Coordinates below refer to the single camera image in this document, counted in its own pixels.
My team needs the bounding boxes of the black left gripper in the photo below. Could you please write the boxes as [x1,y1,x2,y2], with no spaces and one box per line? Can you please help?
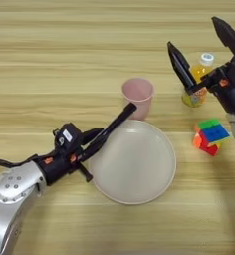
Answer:
[33,127,105,187]

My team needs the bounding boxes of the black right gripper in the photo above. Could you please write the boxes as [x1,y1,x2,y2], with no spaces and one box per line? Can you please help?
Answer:
[166,16,235,115]

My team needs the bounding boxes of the pale pink round plate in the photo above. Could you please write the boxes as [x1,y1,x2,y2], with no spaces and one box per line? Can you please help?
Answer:
[88,119,177,206]

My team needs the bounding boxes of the pink plastic cup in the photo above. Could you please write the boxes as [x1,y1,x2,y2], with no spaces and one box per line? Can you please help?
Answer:
[120,77,155,122]

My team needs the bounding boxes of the orange juice bottle white cap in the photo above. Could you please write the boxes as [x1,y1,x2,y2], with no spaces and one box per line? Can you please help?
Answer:
[181,52,215,109]

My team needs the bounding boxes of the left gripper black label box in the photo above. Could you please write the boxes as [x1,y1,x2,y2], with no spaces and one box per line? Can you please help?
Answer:
[53,123,85,152]

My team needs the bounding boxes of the multicoloured twisted puzzle cube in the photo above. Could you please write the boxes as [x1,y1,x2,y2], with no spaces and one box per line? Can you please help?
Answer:
[192,118,232,157]

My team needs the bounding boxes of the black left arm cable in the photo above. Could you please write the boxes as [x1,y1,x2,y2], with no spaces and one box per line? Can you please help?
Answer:
[0,150,54,168]

